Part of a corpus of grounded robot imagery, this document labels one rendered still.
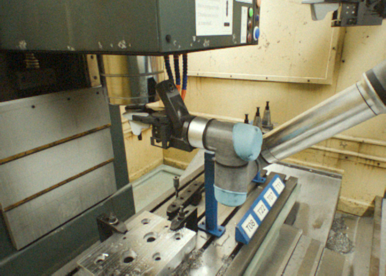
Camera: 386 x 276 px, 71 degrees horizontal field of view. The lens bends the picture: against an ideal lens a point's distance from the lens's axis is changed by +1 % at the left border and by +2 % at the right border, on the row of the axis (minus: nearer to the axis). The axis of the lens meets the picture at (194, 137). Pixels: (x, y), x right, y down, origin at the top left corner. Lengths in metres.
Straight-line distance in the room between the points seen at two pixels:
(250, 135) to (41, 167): 0.80
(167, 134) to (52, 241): 0.80
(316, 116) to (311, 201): 0.98
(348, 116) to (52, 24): 0.66
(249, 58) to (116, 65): 1.09
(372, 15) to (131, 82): 0.66
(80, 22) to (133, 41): 0.15
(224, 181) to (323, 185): 1.09
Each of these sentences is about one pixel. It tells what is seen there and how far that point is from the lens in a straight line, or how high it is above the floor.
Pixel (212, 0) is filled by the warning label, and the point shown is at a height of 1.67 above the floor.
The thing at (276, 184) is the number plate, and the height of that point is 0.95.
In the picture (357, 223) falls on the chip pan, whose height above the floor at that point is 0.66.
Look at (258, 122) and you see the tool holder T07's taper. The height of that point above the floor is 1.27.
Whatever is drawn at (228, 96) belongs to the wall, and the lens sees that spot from 1.72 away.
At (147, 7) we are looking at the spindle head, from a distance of 0.50.
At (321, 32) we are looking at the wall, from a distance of 1.52.
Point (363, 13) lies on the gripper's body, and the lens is 0.89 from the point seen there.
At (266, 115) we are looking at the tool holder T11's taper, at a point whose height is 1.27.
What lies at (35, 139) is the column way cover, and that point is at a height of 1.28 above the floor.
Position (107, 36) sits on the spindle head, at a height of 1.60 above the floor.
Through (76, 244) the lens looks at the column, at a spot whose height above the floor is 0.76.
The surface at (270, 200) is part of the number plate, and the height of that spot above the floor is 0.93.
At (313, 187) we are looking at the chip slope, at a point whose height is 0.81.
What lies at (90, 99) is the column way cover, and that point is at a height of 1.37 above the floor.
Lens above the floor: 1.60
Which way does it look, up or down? 21 degrees down
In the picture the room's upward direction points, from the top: 2 degrees counter-clockwise
